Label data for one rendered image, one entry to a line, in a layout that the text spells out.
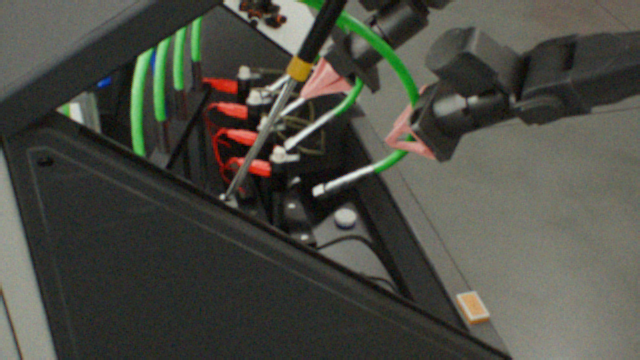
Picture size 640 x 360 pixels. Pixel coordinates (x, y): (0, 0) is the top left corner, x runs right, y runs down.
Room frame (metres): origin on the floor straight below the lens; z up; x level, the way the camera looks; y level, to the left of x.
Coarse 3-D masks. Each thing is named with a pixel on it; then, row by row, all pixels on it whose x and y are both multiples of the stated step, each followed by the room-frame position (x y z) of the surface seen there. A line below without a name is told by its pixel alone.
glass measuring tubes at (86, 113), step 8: (96, 88) 0.87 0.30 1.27; (88, 96) 0.88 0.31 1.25; (72, 104) 0.86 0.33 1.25; (80, 104) 0.95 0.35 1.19; (88, 104) 0.88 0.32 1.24; (96, 104) 0.92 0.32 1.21; (72, 112) 0.86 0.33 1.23; (80, 112) 0.89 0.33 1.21; (88, 112) 0.88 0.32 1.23; (96, 112) 0.89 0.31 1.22; (80, 120) 0.86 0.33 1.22; (88, 120) 0.88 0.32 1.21; (96, 120) 0.88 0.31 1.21; (96, 128) 0.88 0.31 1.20
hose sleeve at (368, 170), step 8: (360, 168) 0.86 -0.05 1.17; (368, 168) 0.85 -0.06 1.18; (344, 176) 0.86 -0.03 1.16; (352, 176) 0.85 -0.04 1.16; (360, 176) 0.85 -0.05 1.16; (368, 176) 0.85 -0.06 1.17; (328, 184) 0.86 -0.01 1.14; (336, 184) 0.85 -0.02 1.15; (344, 184) 0.85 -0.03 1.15; (352, 184) 0.85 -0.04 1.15; (328, 192) 0.85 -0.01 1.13; (336, 192) 0.85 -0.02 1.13
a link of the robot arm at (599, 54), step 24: (552, 48) 0.76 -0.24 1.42; (576, 48) 0.74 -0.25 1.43; (600, 48) 0.72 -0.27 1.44; (624, 48) 0.71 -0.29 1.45; (528, 72) 0.75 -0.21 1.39; (552, 72) 0.73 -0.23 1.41; (576, 72) 0.71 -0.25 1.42; (600, 72) 0.70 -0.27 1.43; (624, 72) 0.69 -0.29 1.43; (528, 96) 0.73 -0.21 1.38; (576, 96) 0.71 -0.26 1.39; (600, 96) 0.70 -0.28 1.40; (624, 96) 0.70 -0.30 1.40
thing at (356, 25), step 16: (304, 0) 0.86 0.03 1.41; (320, 0) 0.86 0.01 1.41; (352, 16) 0.86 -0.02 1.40; (368, 32) 0.85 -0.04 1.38; (384, 48) 0.85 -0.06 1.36; (144, 64) 0.87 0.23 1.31; (400, 64) 0.85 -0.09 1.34; (144, 80) 0.88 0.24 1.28; (416, 96) 0.84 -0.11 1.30; (384, 160) 0.85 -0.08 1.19
